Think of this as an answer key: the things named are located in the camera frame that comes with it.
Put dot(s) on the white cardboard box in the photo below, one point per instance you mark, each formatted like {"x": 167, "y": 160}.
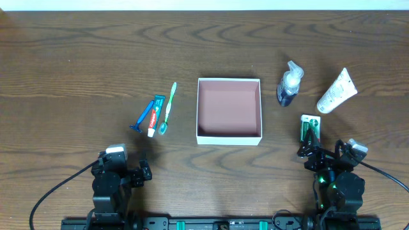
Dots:
{"x": 229, "y": 112}

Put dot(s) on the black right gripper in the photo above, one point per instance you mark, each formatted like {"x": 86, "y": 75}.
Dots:
{"x": 318, "y": 154}

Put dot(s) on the green soap bar box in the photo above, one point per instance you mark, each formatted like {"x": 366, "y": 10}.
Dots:
{"x": 307, "y": 122}

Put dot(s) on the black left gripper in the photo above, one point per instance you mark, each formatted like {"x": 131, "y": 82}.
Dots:
{"x": 140, "y": 174}

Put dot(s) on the green white toothbrush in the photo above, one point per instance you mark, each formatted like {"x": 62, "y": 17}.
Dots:
{"x": 164, "y": 125}

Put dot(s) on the blue disposable razor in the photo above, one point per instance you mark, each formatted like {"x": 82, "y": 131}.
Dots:
{"x": 141, "y": 118}

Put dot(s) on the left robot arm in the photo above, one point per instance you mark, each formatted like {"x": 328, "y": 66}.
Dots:
{"x": 113, "y": 186}

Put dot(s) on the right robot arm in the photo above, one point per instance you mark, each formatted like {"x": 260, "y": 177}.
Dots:
{"x": 335, "y": 185}

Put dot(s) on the white lotion tube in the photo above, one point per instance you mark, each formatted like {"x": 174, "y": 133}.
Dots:
{"x": 341, "y": 89}

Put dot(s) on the green red toothpaste tube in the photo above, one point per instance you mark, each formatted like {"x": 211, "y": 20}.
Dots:
{"x": 156, "y": 109}

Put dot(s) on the clear pump soap bottle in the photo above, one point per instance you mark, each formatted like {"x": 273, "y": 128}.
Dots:
{"x": 289, "y": 85}

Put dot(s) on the black mounting rail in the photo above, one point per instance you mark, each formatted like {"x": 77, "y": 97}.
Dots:
{"x": 164, "y": 223}

